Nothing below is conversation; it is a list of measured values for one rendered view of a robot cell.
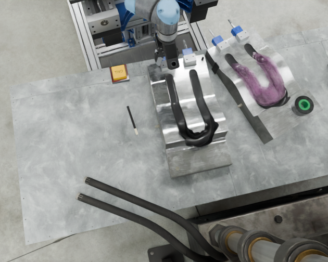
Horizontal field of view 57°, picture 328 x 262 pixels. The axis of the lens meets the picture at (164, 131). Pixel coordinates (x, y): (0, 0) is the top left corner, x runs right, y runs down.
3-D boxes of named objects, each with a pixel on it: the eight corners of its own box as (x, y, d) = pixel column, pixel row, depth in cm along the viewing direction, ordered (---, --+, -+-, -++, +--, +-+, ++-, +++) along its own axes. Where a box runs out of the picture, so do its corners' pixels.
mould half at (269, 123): (204, 55, 143) (209, 43, 133) (249, 33, 147) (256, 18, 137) (264, 144, 133) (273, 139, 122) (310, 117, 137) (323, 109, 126)
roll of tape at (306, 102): (305, 119, 125) (309, 117, 122) (288, 110, 126) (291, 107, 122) (312, 104, 127) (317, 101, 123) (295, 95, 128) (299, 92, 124)
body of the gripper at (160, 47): (172, 38, 125) (173, 20, 113) (176, 56, 123) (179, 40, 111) (153, 41, 124) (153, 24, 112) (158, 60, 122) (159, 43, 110)
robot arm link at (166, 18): (162, -9, 98) (185, 2, 97) (161, 13, 109) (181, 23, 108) (150, 9, 96) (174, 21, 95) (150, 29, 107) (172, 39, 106)
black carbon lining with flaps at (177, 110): (162, 76, 132) (163, 66, 123) (197, 69, 134) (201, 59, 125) (180, 152, 124) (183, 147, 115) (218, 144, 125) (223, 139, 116)
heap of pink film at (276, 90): (226, 66, 136) (230, 57, 128) (259, 49, 139) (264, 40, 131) (259, 114, 130) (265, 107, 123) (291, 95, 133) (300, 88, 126)
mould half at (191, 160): (147, 74, 140) (146, 60, 127) (200, 63, 142) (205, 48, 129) (171, 179, 128) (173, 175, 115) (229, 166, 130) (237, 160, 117)
